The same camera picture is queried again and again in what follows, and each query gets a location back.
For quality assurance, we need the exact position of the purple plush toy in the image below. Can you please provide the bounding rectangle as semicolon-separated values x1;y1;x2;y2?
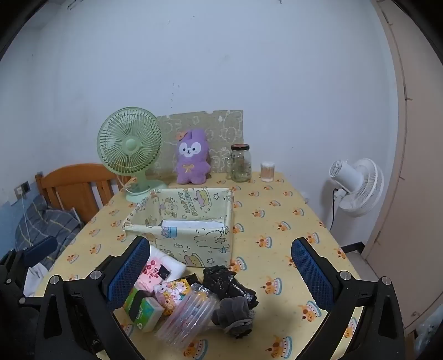
173;129;212;185

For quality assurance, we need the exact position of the cartoon printed small pack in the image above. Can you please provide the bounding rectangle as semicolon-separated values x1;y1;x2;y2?
154;279;192;317

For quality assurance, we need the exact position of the cartoon printed fabric storage box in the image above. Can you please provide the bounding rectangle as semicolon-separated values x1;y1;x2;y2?
123;187;234;269

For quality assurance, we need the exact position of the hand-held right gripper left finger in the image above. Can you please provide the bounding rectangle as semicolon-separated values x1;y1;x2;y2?
35;236;151;360

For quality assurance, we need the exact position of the yellow printed tablecloth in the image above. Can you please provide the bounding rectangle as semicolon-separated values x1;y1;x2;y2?
35;171;364;360

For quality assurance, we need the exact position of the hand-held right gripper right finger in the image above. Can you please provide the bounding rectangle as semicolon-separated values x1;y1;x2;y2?
291;237;405;360

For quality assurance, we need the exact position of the grey plaid pillow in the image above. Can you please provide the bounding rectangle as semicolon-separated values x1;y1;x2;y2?
14;197;84;271

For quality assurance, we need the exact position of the clear ribbed plastic container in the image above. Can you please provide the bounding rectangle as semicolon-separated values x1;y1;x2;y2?
156;283;220;349

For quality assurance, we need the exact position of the grey sock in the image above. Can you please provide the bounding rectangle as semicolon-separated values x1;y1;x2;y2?
211;296;257;338

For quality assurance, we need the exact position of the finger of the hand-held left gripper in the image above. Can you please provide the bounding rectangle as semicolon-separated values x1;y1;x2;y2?
14;236;59;269

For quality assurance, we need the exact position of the white standing fan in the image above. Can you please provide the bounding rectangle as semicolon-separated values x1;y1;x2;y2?
329;158;385;218

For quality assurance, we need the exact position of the green printed board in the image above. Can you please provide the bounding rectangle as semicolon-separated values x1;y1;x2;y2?
156;110;244;175

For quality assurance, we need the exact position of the beige door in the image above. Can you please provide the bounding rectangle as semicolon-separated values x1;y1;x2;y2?
362;0;443;340

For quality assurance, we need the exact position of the black plastic bag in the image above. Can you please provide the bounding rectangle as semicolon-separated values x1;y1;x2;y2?
202;265;259;310

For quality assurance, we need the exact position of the pink printed pack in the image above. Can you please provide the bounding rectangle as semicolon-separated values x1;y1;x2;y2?
136;259;174;295

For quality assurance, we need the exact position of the black fan power cable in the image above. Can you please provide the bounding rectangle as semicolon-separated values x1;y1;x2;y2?
329;189;341;232

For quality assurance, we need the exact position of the wooden chair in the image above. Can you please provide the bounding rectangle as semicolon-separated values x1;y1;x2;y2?
35;163;132;225

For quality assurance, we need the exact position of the green desk fan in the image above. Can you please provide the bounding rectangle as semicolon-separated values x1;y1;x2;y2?
97;107;169;203

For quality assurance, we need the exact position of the clear plastic bag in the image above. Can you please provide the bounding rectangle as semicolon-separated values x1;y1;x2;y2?
413;313;438;359

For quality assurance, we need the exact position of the glass jar with dark lid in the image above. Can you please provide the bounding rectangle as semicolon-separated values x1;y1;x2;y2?
226;143;253;183

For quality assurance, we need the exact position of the green white tissue pack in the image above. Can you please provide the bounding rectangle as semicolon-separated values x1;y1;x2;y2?
124;287;165;333

